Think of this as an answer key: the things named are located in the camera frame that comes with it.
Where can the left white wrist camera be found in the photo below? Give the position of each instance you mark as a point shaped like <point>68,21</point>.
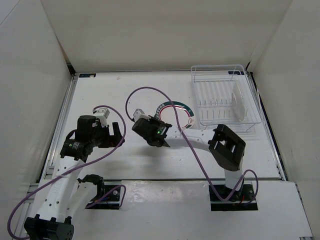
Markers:
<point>101,114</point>

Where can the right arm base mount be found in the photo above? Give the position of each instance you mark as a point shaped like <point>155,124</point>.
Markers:
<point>242,200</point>

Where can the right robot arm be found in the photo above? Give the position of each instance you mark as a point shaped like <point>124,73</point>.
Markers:
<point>225,145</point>

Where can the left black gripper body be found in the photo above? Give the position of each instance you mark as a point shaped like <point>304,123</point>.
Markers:
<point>103,138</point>

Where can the white wire dish rack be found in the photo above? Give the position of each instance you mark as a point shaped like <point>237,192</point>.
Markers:
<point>212,87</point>

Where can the blue table sticker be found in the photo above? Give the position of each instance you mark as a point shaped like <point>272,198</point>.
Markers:
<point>87,75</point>

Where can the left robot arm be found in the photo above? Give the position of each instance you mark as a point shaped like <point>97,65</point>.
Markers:
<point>68,194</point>

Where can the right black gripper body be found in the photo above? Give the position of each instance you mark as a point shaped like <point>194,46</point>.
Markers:
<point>153,121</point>

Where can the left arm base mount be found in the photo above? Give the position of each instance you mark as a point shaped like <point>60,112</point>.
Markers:
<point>111,197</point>

